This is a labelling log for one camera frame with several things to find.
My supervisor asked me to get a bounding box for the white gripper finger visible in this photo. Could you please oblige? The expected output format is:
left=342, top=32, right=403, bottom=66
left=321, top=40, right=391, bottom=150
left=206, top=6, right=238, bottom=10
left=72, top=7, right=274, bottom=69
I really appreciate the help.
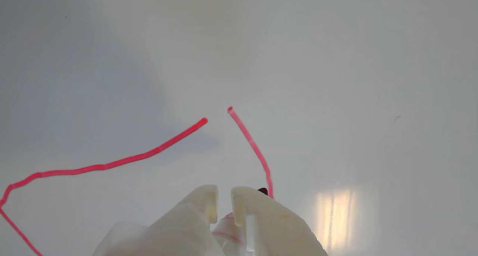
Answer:
left=230, top=186, right=330, bottom=256
left=93, top=184, right=225, bottom=256

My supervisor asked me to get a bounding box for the large white whiteboard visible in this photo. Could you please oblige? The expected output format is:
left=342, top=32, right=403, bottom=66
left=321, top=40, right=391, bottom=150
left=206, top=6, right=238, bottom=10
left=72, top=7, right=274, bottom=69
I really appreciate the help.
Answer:
left=0, top=0, right=478, bottom=256

